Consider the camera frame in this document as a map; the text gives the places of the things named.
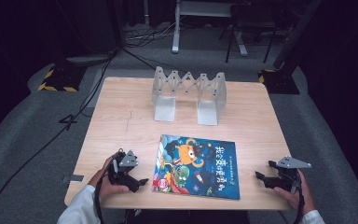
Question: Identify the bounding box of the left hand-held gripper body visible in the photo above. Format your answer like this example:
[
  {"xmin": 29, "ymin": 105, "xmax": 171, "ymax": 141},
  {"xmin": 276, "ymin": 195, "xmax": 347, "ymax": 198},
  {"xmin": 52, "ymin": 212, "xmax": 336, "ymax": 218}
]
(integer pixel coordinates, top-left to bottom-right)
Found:
[{"xmin": 106, "ymin": 147, "xmax": 142, "ymax": 189}]

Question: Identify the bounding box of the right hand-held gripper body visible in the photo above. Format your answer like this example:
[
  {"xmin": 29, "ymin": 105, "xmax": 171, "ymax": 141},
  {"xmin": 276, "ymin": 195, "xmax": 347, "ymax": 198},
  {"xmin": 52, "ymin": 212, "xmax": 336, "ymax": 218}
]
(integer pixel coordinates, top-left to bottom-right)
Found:
[{"xmin": 272, "ymin": 156, "xmax": 312, "ymax": 193}]

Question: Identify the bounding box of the colourful children's picture book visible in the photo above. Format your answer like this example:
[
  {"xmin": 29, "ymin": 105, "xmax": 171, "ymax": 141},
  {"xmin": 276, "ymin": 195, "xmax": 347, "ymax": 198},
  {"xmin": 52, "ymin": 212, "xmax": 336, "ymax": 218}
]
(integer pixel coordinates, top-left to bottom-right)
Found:
[{"xmin": 151, "ymin": 133, "xmax": 241, "ymax": 201}]

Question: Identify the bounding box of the grey expandable metal book rack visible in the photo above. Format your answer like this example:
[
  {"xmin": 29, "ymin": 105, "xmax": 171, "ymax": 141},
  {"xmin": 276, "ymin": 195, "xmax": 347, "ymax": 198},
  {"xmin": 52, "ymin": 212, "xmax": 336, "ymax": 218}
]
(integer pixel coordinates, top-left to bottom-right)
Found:
[{"xmin": 151, "ymin": 65, "xmax": 228, "ymax": 127}]

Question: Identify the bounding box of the person's right hand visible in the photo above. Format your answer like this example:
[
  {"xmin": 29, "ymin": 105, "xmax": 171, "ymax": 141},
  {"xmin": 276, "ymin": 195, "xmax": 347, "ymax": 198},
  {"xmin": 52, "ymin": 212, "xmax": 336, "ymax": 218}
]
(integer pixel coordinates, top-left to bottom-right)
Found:
[{"xmin": 272, "ymin": 169, "xmax": 317, "ymax": 217}]

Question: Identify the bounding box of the person's left hand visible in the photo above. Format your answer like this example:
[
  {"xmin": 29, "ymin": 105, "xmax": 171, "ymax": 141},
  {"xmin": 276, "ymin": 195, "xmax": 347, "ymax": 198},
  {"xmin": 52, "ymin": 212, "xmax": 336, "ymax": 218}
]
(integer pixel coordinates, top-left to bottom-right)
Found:
[{"xmin": 88, "ymin": 156, "xmax": 131, "ymax": 201}]

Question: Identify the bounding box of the black base with striped tape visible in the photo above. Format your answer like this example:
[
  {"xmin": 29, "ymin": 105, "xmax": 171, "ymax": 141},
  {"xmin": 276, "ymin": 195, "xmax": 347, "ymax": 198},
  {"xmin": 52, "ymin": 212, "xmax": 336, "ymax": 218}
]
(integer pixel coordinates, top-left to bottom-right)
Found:
[
  {"xmin": 257, "ymin": 68, "xmax": 301, "ymax": 95},
  {"xmin": 37, "ymin": 63, "xmax": 89, "ymax": 93}
]

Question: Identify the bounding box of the dark slanted metal stand pole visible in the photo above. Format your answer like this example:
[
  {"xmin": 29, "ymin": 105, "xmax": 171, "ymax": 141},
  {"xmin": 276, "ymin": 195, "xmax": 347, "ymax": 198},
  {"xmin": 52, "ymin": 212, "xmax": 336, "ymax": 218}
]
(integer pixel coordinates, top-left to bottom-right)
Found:
[{"xmin": 272, "ymin": 0, "xmax": 324, "ymax": 70}]

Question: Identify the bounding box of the black chair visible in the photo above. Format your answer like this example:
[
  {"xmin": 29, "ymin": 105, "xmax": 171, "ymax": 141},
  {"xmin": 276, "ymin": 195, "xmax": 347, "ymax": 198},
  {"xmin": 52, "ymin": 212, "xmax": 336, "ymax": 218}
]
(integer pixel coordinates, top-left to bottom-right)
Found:
[{"xmin": 218, "ymin": 2, "xmax": 278, "ymax": 64}]

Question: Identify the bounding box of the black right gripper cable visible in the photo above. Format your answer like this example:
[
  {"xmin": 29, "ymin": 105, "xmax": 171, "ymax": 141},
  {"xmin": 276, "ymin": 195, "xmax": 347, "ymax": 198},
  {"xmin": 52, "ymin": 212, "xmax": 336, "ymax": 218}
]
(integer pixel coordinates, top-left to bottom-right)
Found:
[{"xmin": 293, "ymin": 169, "xmax": 306, "ymax": 224}]

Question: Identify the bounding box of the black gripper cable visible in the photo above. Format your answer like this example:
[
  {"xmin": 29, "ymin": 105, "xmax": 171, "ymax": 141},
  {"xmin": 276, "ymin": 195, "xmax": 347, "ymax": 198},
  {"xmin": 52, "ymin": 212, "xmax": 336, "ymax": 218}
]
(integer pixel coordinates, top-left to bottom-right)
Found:
[
  {"xmin": 93, "ymin": 159, "xmax": 119, "ymax": 224},
  {"xmin": 293, "ymin": 169, "xmax": 306, "ymax": 224}
]

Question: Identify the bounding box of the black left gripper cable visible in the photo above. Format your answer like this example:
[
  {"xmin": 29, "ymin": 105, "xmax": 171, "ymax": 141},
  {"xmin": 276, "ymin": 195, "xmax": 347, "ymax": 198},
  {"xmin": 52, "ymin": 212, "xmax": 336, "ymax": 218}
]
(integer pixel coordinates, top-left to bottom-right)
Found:
[{"xmin": 93, "ymin": 159, "xmax": 119, "ymax": 224}]

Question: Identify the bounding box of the long black floor cable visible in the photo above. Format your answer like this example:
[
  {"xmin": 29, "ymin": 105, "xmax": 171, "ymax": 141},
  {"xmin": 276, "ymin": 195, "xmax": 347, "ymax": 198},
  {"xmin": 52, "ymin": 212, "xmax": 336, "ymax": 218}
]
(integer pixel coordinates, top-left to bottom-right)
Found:
[{"xmin": 0, "ymin": 46, "xmax": 119, "ymax": 224}]

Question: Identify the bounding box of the thin black floor cable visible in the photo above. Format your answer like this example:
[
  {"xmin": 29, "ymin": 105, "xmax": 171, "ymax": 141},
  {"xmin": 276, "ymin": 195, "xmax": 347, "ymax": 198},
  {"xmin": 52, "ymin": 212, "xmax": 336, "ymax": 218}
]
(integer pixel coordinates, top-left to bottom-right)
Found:
[{"xmin": 121, "ymin": 46, "xmax": 188, "ymax": 75}]

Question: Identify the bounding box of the bundle of floor cables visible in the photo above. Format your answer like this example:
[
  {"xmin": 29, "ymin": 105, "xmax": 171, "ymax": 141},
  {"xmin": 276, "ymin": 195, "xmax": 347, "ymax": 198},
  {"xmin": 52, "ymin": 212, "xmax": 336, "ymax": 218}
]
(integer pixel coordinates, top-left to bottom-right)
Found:
[{"xmin": 124, "ymin": 18, "xmax": 181, "ymax": 49}]

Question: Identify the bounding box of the white metal desk frame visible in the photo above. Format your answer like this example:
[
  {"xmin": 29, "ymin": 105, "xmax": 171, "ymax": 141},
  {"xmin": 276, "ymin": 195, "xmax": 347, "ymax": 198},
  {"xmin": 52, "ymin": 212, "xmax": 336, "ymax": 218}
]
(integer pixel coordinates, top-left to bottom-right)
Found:
[{"xmin": 171, "ymin": 0, "xmax": 250, "ymax": 58}]

